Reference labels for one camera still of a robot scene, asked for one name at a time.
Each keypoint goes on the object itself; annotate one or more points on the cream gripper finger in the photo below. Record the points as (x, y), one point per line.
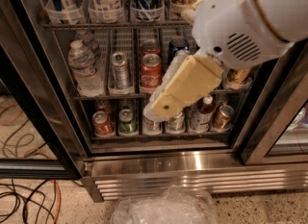
(188, 14)
(188, 79)

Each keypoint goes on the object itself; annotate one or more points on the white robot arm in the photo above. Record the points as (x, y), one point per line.
(230, 34)

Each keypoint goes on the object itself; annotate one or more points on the rear blue pepsi can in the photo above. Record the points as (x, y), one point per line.
(176, 44)

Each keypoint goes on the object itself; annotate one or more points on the brown root beer can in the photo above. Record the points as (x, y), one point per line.
(238, 76)

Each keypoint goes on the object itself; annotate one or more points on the front red coca-cola can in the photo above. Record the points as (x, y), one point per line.
(151, 71)

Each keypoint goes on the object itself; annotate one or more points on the red coca-cola can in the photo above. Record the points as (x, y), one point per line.
(151, 71)
(151, 46)

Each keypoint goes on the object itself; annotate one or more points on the rear red coca-cola can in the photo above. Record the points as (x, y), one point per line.
(151, 46)

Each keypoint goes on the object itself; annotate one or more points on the brown can bottom shelf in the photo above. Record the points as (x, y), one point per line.
(223, 117)

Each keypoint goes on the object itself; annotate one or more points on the silver green can bottom shelf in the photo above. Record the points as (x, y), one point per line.
(176, 124)

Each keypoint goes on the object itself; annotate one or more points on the small water bottle bottom shelf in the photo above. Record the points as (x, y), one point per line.
(151, 128)

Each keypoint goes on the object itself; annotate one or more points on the silver diet soda can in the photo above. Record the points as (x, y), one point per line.
(121, 70)

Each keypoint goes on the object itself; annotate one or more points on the white blue top shelf can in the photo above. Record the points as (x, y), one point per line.
(106, 11)

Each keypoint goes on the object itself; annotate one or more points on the green soda can bottom shelf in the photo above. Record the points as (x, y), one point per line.
(127, 122)

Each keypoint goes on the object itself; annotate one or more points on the orange soda can bottom shelf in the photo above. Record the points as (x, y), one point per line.
(102, 123)

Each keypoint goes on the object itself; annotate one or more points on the stainless steel fridge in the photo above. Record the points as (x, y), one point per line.
(118, 165)

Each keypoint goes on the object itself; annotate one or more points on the brown tea bottle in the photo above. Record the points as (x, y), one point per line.
(201, 114)

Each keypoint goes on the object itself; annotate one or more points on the right sliding glass door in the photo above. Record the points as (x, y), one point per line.
(270, 143)

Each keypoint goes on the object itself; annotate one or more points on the sliding glass door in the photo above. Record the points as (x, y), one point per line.
(34, 70)
(270, 143)

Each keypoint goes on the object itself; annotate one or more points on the rear clear water bottle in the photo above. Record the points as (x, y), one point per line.
(89, 40)

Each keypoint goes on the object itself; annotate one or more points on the clear water bottle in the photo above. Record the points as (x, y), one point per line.
(89, 40)
(85, 70)

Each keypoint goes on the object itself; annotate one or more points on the front clear water bottle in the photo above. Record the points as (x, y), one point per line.
(85, 70)

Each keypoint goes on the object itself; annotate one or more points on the clear plastic bag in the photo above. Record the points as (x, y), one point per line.
(175, 205)

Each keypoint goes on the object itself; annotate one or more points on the left sliding glass door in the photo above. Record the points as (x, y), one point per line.
(34, 70)

